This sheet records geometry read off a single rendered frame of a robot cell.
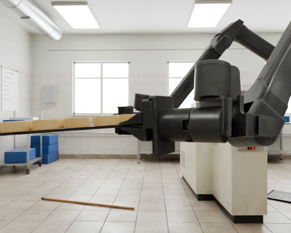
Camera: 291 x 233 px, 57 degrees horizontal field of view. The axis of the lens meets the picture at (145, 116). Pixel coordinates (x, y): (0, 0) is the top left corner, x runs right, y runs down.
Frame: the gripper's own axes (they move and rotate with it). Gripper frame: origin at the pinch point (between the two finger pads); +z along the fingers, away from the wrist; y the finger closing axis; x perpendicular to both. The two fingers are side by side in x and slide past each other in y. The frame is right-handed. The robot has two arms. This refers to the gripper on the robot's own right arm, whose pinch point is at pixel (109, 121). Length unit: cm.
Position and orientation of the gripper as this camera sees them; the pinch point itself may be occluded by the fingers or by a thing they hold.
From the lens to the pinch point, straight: 89.6
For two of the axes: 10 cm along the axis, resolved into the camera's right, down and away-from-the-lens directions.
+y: -0.3, -10.0, -0.2
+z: -5.5, 0.3, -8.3
